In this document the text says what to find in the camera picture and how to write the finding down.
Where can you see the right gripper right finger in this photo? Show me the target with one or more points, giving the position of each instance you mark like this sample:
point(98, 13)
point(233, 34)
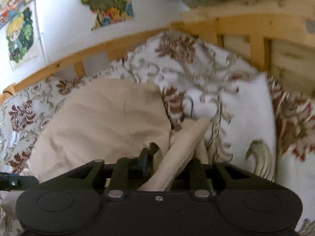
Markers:
point(200, 186)

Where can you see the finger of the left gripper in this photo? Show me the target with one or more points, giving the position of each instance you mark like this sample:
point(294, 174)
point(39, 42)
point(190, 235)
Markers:
point(12, 182)

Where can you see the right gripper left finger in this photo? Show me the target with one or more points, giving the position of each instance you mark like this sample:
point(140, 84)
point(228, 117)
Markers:
point(129, 174)

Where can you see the beige Champion hooded jacket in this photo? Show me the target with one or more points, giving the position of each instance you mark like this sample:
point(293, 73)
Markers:
point(55, 126)

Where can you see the floral patterned white bedspread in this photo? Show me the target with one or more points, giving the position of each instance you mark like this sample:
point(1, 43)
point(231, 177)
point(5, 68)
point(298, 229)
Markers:
point(254, 122)

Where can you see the blond chibi character poster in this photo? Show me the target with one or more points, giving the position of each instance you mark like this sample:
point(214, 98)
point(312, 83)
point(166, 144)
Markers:
point(23, 42)

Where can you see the red haired character poster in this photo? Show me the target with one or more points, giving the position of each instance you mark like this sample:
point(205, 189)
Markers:
point(9, 9)

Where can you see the wooden bed frame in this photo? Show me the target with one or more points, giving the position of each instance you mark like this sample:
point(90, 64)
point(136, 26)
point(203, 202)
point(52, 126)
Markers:
point(274, 35)

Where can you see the landscape poster on wall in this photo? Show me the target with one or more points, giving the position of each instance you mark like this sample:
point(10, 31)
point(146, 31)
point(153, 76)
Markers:
point(109, 12)

